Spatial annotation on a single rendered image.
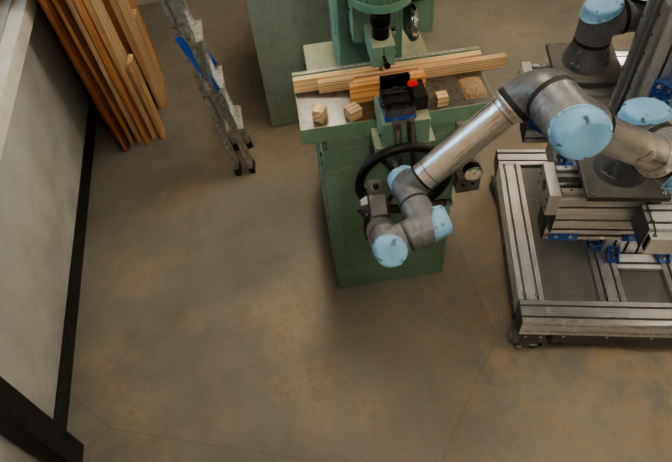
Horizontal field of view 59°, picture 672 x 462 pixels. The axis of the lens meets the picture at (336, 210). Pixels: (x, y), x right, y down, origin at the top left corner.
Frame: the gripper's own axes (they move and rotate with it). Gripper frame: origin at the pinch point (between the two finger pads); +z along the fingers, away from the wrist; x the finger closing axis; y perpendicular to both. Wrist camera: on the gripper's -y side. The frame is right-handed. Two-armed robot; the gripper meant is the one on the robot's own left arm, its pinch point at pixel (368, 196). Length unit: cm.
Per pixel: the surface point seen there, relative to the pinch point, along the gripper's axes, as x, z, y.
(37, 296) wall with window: -120, 44, 35
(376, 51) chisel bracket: 9.1, 19.2, -37.0
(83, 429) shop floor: -110, 25, 82
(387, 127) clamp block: 8.2, 6.3, -17.3
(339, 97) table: -2.6, 27.9, -23.8
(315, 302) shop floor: -21, 57, 63
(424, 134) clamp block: 19.1, 8.7, -13.1
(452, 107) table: 30.1, 17.2, -17.9
